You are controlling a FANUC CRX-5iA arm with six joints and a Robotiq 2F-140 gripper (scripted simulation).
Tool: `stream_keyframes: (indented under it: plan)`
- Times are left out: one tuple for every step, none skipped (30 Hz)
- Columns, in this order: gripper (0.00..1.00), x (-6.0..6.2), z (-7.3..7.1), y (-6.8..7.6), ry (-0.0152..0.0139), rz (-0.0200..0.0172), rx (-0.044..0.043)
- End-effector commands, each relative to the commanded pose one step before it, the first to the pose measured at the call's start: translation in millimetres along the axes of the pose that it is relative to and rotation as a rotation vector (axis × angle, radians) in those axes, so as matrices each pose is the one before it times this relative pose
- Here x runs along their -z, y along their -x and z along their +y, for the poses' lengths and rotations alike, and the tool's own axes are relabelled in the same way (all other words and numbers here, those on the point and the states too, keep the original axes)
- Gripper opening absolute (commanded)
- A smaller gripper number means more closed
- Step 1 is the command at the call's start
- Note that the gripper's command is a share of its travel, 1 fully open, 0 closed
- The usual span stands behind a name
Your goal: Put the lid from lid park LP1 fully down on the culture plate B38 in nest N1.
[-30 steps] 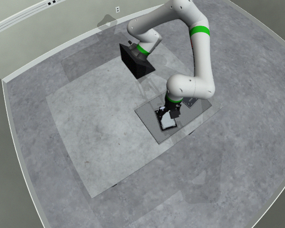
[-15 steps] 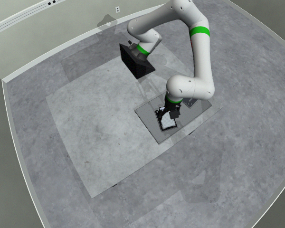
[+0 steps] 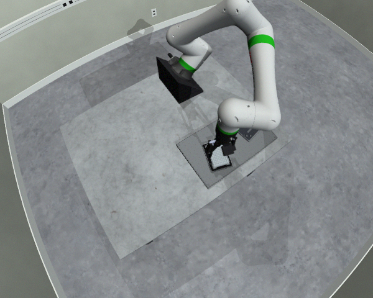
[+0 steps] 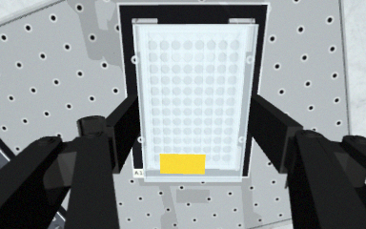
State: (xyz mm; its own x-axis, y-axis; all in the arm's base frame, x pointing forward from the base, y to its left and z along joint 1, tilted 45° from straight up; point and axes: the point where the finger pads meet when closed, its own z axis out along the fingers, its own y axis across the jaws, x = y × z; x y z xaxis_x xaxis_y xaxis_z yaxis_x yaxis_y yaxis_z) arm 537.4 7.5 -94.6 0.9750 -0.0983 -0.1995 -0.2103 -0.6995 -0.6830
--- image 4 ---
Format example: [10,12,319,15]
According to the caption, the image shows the clear plastic lid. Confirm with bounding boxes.
[132,24,258,182]

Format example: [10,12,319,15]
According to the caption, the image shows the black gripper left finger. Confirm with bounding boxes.
[0,94,140,229]

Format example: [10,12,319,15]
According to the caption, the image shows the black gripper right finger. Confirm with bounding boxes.
[247,94,366,229]

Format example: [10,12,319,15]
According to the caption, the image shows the black rectangular frame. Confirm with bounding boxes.
[117,2,270,177]

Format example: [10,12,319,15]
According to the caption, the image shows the grey perforated breadboard plate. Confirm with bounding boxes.
[0,0,352,229]

